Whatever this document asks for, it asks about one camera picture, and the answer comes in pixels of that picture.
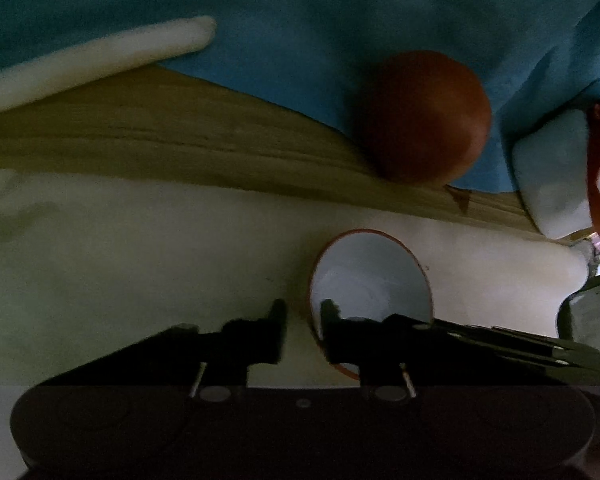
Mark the wooden board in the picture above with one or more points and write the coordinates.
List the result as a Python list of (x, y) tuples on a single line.
[(180, 135)]

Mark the orange-red ball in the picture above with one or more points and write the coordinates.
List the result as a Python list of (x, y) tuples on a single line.
[(425, 117)]

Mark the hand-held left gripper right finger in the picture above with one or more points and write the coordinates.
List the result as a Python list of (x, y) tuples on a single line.
[(331, 331)]

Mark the white wooden stick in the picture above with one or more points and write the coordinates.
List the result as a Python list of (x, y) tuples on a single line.
[(90, 62)]

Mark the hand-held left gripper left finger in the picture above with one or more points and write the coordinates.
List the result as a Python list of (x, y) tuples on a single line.
[(275, 331)]

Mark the blue cloth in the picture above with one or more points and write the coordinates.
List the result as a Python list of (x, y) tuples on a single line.
[(330, 15)]

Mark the white container with red band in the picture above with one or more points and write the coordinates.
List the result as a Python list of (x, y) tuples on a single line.
[(555, 180)]

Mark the white bowl with red rim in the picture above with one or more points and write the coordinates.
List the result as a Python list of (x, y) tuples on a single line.
[(375, 280)]

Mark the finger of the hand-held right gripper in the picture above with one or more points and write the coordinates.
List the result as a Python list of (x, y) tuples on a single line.
[(480, 336)]

